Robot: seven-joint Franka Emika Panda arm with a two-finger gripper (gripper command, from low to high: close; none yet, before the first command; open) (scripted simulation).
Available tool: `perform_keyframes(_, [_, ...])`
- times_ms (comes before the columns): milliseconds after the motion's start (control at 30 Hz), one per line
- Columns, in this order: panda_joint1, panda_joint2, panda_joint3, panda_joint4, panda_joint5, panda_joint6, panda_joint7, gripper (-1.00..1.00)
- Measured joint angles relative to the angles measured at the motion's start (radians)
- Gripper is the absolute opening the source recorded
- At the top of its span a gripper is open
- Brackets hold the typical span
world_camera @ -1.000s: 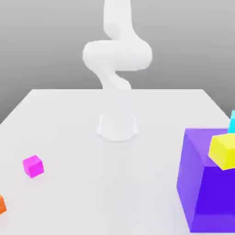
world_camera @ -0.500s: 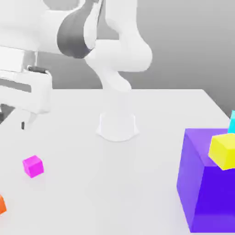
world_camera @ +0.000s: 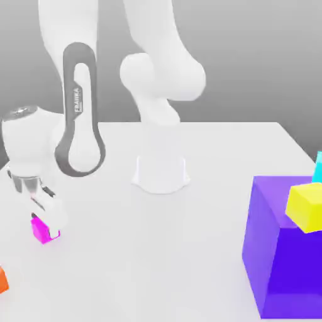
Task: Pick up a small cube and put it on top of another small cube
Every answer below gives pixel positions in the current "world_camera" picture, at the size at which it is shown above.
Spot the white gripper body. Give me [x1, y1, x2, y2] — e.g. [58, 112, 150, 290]
[30, 194, 69, 233]

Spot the small magenta cube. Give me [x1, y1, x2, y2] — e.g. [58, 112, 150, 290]
[30, 213, 61, 245]

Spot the small orange cube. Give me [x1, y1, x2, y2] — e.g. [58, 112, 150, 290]
[0, 265, 10, 294]

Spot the small yellow cube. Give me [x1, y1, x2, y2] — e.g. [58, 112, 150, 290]
[285, 182, 322, 234]

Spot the small cyan cube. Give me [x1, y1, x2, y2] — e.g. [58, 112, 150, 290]
[311, 150, 322, 184]

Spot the large purple box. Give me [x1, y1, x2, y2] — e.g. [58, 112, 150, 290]
[241, 175, 322, 319]

